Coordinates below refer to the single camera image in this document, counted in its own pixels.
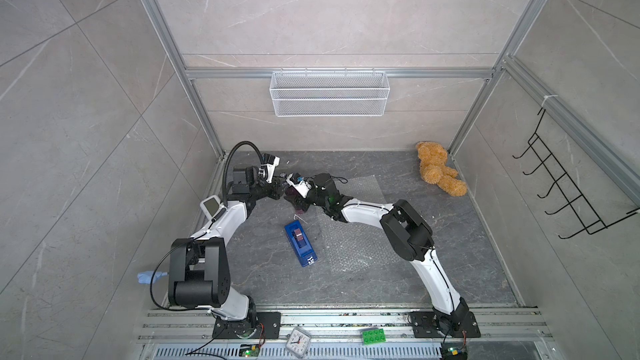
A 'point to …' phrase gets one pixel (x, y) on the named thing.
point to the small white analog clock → (298, 342)
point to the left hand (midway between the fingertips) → (290, 177)
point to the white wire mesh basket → (329, 94)
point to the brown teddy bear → (433, 169)
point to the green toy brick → (372, 336)
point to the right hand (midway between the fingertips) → (291, 190)
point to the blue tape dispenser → (301, 243)
